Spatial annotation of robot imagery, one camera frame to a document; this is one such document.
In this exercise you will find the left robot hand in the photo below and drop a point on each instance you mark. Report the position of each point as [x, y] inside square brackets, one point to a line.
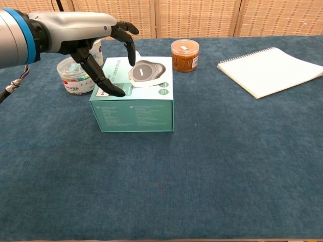
[75, 27]

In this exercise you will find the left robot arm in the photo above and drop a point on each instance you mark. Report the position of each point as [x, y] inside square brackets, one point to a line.
[12, 37]

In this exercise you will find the teal speaker product box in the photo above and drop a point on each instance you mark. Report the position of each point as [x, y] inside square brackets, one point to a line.
[131, 116]

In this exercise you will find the white paper cup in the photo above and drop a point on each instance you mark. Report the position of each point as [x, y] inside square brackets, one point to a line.
[97, 54]

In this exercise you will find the clear jar of binder clips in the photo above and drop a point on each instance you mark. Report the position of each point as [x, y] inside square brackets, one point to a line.
[72, 80]

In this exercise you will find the clear jar of rubber bands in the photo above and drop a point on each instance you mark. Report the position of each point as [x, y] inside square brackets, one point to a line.
[185, 56]

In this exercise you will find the bamboo folding screen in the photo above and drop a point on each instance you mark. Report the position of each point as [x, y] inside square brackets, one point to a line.
[196, 17]

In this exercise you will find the blue table mat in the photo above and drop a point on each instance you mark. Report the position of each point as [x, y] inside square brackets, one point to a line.
[176, 176]

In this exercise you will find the white spiral notebook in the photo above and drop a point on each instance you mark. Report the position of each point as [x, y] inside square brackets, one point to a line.
[270, 71]

